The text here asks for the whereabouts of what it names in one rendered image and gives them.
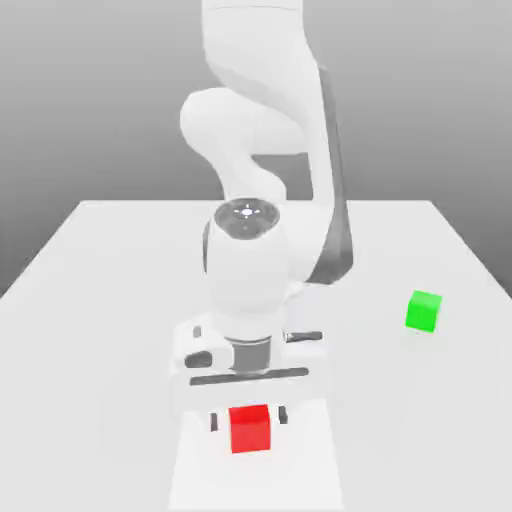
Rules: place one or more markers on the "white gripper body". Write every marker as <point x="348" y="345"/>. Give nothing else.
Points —
<point x="248" y="390"/>

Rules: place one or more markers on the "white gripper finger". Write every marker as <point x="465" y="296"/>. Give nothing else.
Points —
<point x="213" y="422"/>
<point x="282" y="414"/>

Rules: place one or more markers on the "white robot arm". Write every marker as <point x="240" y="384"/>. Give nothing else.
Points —
<point x="248" y="272"/>

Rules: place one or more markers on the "small red cube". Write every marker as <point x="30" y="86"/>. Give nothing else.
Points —
<point x="250" y="432"/>

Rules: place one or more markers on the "small green cube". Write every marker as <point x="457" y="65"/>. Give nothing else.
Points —
<point x="422" y="314"/>

